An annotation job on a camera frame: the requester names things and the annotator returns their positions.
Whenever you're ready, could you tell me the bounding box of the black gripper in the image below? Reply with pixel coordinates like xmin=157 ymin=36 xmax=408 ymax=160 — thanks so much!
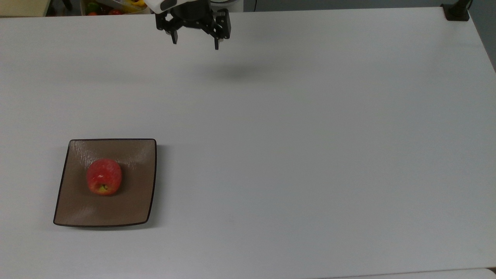
xmin=155 ymin=0 xmax=232 ymax=50

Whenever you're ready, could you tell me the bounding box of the red apple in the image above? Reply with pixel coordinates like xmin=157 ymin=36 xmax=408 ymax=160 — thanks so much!
xmin=86 ymin=158 xmax=123 ymax=196

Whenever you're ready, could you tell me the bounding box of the square brown ceramic plate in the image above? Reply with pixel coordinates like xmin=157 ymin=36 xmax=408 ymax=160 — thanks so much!
xmin=53 ymin=138 xmax=158 ymax=228

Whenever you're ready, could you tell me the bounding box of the box of toy fruit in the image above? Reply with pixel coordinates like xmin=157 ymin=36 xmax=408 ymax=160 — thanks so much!
xmin=80 ymin=0 xmax=150 ymax=16

